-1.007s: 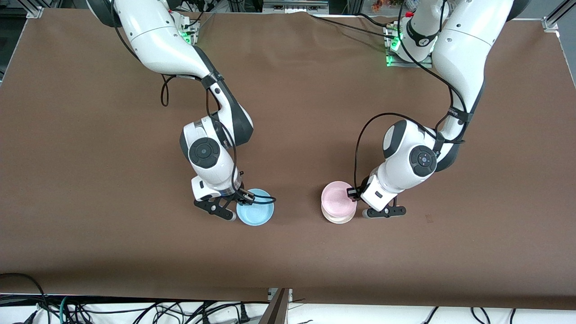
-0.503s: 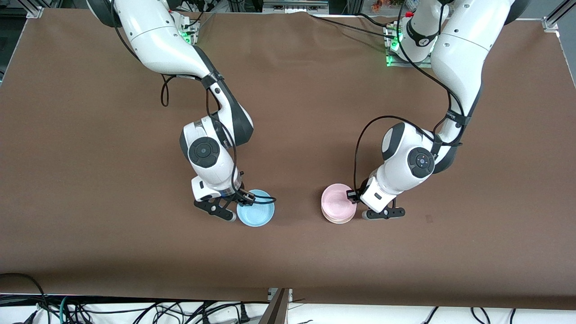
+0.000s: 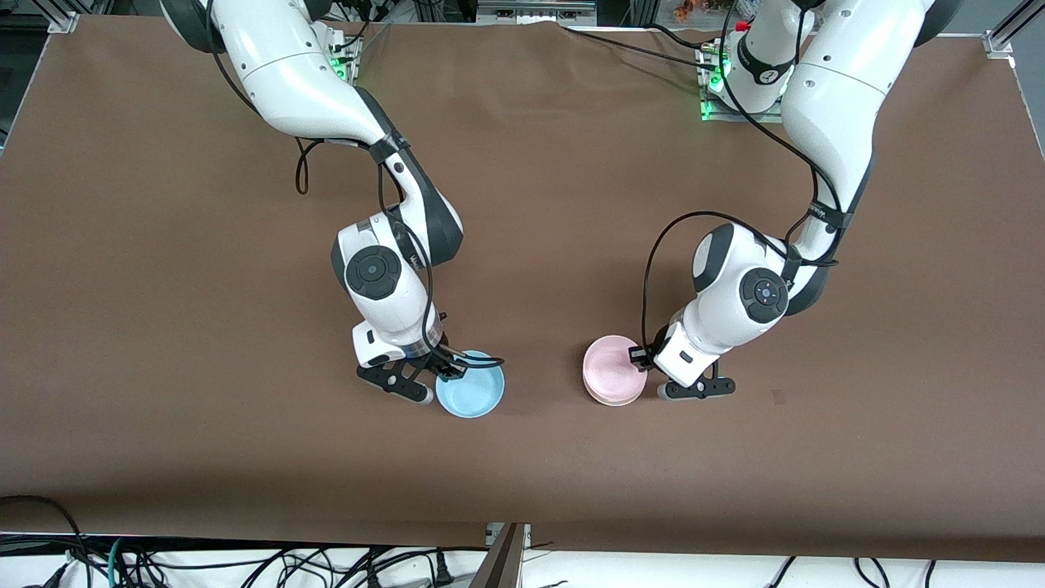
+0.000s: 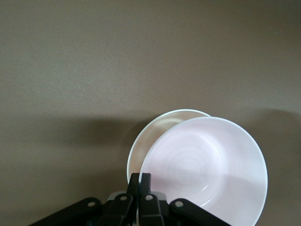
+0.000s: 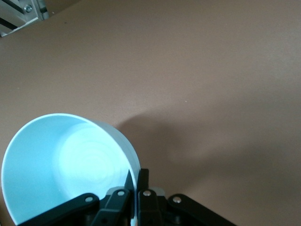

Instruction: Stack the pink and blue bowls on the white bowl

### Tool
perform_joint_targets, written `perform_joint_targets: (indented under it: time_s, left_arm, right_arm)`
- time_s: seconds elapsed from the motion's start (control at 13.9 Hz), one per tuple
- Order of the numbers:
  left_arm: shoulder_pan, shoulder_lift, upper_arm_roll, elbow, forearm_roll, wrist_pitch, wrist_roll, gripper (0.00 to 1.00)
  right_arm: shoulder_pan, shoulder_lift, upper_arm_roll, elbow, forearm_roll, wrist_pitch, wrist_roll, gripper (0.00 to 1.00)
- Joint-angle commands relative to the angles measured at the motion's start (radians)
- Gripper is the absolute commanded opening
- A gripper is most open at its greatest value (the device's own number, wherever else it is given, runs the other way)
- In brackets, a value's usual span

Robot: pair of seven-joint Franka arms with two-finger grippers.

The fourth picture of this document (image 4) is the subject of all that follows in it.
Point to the brown table cover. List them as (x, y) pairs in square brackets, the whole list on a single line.
[(117, 58)]

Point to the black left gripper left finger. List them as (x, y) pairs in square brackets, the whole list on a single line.
[(117, 209)]

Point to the pink bowl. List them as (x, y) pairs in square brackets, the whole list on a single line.
[(211, 153)]

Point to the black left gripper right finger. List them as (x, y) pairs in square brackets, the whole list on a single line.
[(150, 209)]

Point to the white bowl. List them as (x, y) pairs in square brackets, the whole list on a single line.
[(150, 139)]

